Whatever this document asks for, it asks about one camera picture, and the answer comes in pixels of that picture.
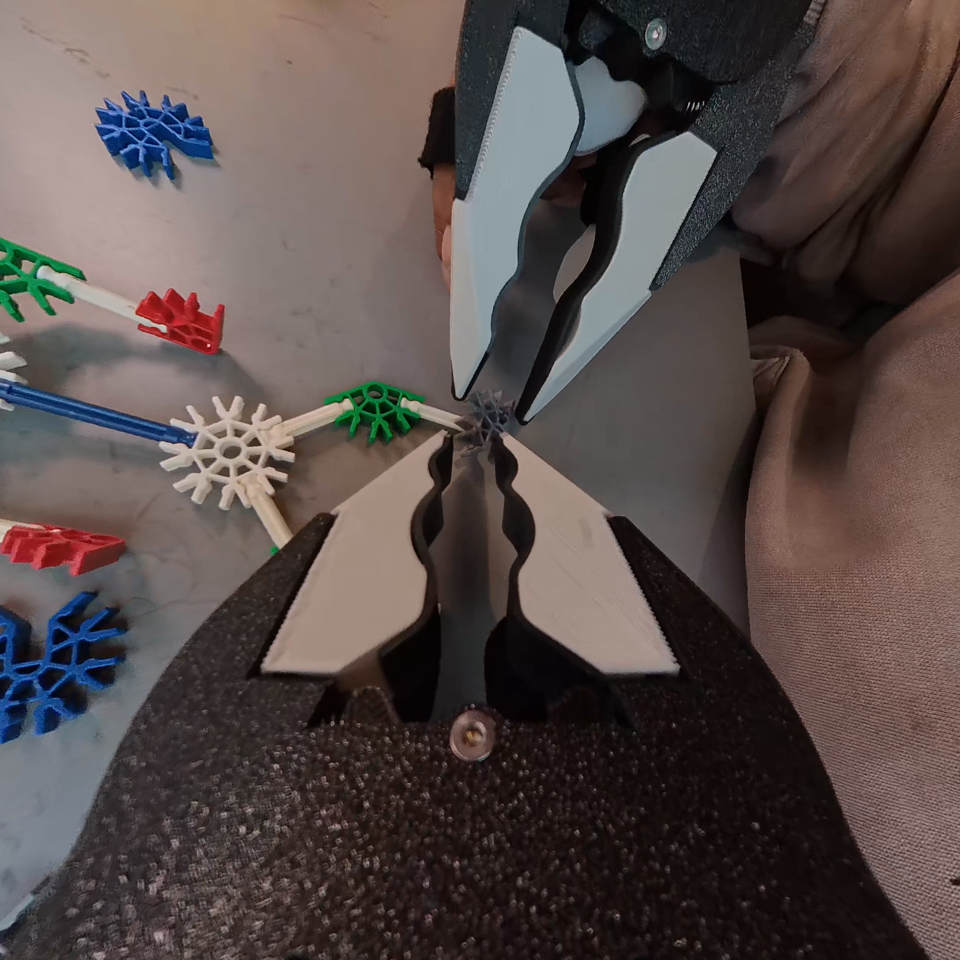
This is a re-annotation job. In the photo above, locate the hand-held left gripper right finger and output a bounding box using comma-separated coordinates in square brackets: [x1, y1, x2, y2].
[486, 435, 681, 719]

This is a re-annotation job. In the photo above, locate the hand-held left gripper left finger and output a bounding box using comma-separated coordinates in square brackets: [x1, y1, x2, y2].
[261, 432, 455, 723]

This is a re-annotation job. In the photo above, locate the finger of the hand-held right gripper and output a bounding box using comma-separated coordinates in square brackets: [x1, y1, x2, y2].
[516, 132, 721, 425]
[448, 26, 586, 402]

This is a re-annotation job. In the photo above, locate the construction toy figure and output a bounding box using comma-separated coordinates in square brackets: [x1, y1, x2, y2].
[0, 236, 466, 552]

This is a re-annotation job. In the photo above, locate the grey snowflake toy connector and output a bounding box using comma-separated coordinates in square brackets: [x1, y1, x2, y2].
[459, 390, 519, 459]

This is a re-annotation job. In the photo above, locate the red toy connector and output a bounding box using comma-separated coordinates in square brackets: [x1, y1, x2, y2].
[136, 288, 226, 355]
[0, 525, 129, 575]

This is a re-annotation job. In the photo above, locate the blue snowflake toy connector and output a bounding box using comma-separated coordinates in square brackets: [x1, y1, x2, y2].
[95, 90, 216, 180]
[0, 592, 127, 744]

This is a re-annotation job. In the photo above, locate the person's right forearm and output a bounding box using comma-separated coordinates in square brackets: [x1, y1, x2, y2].
[731, 0, 960, 301]

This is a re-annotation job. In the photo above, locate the grey desk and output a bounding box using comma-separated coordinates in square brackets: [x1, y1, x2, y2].
[0, 0, 759, 931]

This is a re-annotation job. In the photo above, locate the person's right hand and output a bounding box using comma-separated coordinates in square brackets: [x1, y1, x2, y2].
[432, 153, 603, 291]

